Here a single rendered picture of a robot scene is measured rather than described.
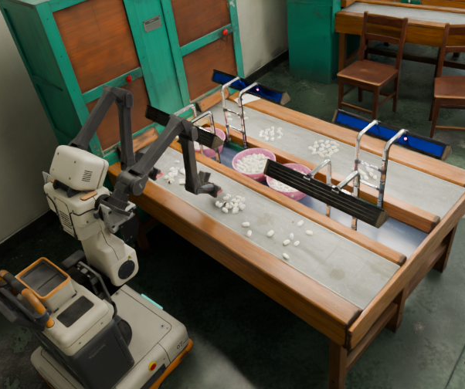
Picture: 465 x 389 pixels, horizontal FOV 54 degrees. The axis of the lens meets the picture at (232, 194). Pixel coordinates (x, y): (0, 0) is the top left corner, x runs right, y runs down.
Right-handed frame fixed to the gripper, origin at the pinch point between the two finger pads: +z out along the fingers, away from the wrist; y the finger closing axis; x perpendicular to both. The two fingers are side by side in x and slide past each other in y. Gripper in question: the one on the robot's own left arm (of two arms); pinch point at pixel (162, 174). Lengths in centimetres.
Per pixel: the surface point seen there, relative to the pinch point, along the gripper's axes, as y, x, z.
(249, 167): -26, -21, 42
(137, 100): 50, -32, 6
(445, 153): -126, -65, 41
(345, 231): -103, -13, 29
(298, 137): -30, -48, 74
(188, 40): 50, -81, 29
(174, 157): 22.5, -7.3, 26.9
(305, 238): -89, -3, 21
